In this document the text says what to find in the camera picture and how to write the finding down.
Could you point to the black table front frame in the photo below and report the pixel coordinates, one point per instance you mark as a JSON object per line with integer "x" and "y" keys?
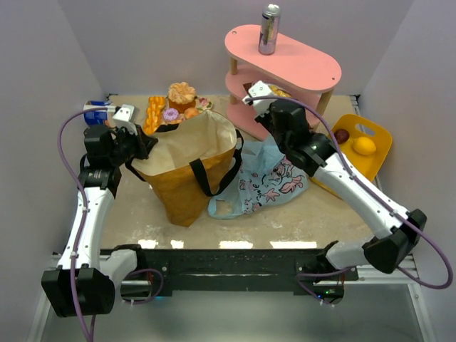
{"x": 246, "y": 270}

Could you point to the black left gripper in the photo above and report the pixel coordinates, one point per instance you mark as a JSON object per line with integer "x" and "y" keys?
{"x": 143, "y": 143}

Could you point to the blue white carton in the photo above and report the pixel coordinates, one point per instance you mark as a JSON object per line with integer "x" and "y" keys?
{"x": 100, "y": 112}

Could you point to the brown paper tote bag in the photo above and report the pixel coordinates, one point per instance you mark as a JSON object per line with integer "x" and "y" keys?
{"x": 191, "y": 163}

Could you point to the floral rectangular tray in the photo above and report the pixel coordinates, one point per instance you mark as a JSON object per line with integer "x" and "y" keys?
{"x": 202, "y": 104}

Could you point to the pink three-tier shelf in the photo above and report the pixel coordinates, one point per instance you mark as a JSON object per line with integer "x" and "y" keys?
{"x": 304, "y": 72}

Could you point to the purple frosted donut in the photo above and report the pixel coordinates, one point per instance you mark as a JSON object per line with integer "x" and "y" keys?
{"x": 170, "y": 114}

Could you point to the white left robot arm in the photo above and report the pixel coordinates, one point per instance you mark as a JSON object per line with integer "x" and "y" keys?
{"x": 81, "y": 276}

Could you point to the twisted orange bread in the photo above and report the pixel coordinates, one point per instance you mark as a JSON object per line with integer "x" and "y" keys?
{"x": 153, "y": 119}

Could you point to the dark red fruit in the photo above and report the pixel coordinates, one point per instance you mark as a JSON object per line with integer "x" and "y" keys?
{"x": 342, "y": 136}

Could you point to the glazed cruller donut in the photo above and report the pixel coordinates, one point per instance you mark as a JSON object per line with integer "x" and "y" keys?
{"x": 172, "y": 122}

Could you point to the small round bun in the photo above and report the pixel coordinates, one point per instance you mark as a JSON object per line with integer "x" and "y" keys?
{"x": 191, "y": 112}

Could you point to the blue printed plastic bag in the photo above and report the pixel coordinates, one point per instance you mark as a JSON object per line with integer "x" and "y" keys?
{"x": 266, "y": 178}

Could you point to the yellow plastic basket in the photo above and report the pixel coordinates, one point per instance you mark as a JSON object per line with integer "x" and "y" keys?
{"x": 357, "y": 126}

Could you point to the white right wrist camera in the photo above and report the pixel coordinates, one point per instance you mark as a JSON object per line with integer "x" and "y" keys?
{"x": 258, "y": 95}

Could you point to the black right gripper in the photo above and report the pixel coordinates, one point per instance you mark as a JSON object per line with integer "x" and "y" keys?
{"x": 267, "y": 116}

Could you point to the orange frosted cupcake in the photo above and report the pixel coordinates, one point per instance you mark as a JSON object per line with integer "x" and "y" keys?
{"x": 181, "y": 96}

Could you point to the brown chips bag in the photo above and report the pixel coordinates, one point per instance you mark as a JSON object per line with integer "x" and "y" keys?
{"x": 274, "y": 88}

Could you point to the silver drink can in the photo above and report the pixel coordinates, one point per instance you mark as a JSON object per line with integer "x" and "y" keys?
{"x": 269, "y": 30}

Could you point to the yellow lemon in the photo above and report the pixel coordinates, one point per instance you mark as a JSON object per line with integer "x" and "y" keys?
{"x": 364, "y": 146}

